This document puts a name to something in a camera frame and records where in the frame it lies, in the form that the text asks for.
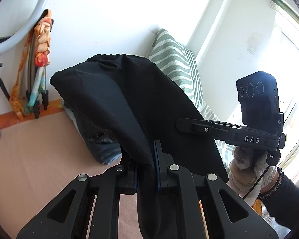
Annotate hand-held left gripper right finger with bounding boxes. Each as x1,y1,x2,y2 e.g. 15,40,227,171
153,140,278,239

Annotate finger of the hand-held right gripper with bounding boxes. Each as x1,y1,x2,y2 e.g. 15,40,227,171
176,118,240,140

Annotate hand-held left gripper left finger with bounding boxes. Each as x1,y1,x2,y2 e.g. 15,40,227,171
16,154,140,239

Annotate black pants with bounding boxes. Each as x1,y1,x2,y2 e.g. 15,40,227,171
50,53,230,239

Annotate person's right forearm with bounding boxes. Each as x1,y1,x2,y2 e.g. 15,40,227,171
258,167,299,232

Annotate person's right hand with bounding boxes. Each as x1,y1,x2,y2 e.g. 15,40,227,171
227,146,280,200

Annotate pile of folded clothes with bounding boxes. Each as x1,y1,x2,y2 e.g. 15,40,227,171
61,99,123,165

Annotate green striped pillow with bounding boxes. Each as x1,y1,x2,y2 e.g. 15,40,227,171
146,28,236,173

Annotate folded tripod stands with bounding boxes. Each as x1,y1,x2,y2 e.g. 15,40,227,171
25,19,54,119

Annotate orange patterned cloth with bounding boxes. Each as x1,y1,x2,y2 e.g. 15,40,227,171
9,9,53,120

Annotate window frame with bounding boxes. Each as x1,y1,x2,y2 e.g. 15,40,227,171
269,0,299,188

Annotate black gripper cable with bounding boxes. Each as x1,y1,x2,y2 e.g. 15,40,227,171
242,151,281,200

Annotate white ring light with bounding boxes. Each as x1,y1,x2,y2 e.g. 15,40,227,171
0,0,52,53

